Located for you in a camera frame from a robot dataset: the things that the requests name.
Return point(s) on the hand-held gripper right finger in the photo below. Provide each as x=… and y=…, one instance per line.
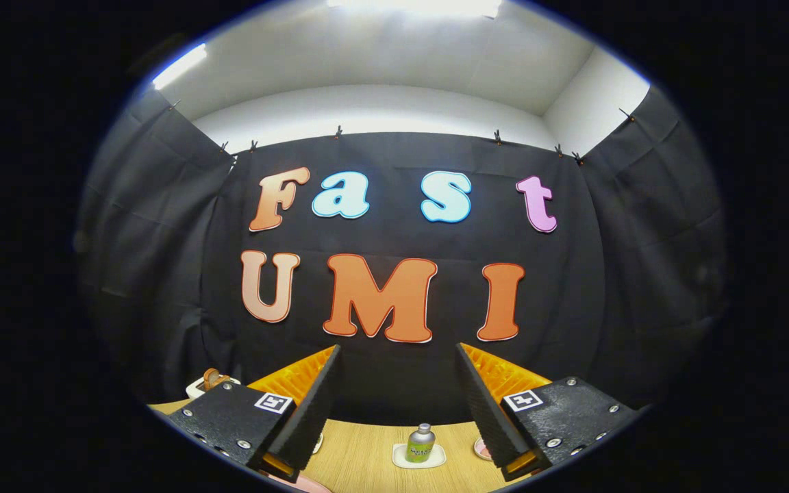
x=487, y=411

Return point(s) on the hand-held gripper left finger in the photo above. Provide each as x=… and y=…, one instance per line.
x=312, y=411

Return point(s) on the white divided dish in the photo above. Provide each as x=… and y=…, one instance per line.
x=317, y=444

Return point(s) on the white oval food plate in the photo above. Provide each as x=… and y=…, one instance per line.
x=481, y=450

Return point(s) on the green soda bottle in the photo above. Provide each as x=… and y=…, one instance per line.
x=420, y=446

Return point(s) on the pink round plate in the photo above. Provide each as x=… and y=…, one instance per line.
x=309, y=488

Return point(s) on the brown toast slice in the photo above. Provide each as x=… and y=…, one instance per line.
x=207, y=380
x=222, y=377

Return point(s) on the white square coaster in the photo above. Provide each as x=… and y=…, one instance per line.
x=400, y=462

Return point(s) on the white toaster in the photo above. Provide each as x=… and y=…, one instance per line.
x=194, y=390

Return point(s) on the row of black cloth clips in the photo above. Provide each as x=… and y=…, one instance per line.
x=338, y=132

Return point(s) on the ceiling light strip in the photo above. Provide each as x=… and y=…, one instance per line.
x=179, y=66

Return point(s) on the ceiling light panel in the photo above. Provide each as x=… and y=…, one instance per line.
x=415, y=7

